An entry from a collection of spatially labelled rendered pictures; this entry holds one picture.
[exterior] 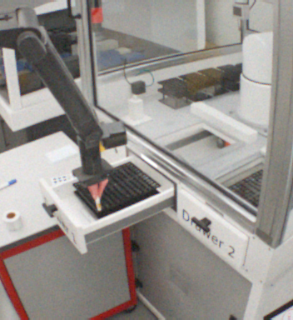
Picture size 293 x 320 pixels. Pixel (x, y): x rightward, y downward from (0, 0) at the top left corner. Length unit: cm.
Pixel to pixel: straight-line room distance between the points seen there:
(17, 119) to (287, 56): 145
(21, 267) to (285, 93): 109
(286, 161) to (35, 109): 138
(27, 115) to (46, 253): 76
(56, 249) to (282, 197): 88
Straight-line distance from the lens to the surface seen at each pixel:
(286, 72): 81
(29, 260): 149
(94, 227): 118
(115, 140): 108
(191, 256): 140
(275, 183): 93
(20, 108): 196
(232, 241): 111
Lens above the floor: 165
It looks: 32 degrees down
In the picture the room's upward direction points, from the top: 3 degrees counter-clockwise
